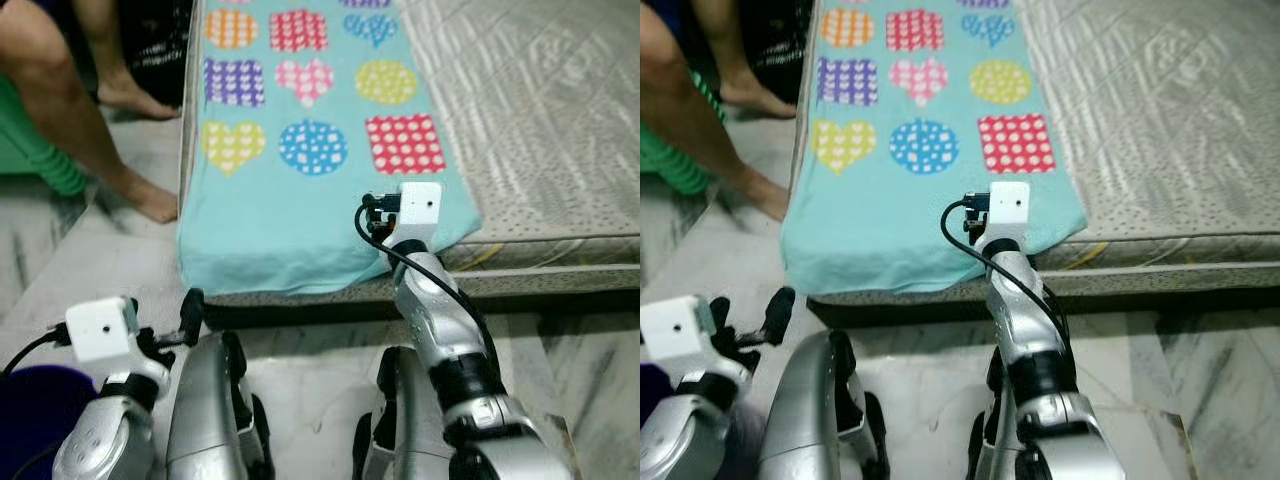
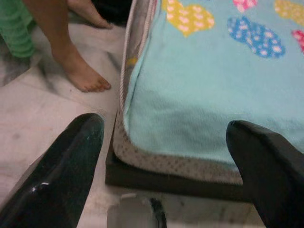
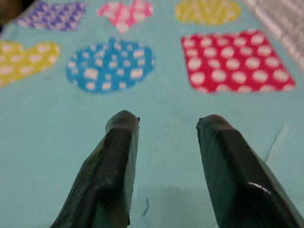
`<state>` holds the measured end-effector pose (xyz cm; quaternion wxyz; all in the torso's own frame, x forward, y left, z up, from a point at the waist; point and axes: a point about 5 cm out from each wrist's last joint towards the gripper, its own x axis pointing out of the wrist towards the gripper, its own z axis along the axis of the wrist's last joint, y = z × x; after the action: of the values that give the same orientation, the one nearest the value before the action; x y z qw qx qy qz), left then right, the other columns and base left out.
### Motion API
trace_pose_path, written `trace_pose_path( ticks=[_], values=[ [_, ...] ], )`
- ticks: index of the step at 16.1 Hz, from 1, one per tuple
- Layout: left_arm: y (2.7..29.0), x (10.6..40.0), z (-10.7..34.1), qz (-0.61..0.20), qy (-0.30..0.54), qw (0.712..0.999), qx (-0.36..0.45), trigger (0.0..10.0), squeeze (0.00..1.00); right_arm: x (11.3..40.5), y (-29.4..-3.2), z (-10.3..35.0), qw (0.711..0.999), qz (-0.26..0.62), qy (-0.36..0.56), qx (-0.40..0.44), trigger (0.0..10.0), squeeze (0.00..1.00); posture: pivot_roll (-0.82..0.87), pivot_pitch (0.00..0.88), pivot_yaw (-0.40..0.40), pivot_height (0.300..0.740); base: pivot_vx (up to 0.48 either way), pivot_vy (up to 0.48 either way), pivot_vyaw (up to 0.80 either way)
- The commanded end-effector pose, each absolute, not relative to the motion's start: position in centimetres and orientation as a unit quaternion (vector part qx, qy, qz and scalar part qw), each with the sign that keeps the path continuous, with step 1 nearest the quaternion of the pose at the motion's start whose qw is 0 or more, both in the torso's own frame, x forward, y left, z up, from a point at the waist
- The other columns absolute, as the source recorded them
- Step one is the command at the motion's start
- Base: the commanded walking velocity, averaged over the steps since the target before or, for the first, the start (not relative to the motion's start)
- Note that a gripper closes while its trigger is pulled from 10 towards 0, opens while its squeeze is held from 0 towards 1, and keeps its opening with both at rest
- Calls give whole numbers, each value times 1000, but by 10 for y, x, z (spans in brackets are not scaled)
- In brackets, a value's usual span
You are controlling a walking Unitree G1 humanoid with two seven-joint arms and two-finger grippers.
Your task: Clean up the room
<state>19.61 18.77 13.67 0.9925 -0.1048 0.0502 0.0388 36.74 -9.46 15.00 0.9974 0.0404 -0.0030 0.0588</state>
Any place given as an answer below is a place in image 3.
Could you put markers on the white quilted mattress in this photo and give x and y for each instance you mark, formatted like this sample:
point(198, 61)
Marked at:
point(282, 23)

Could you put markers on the teal heart-pattern blanket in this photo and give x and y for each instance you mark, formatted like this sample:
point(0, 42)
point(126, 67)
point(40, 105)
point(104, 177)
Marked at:
point(154, 99)

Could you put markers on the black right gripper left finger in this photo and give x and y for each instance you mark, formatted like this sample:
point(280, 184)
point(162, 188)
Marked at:
point(104, 180)

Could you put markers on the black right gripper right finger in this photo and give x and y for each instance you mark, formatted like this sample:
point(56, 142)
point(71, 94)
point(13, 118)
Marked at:
point(237, 180)

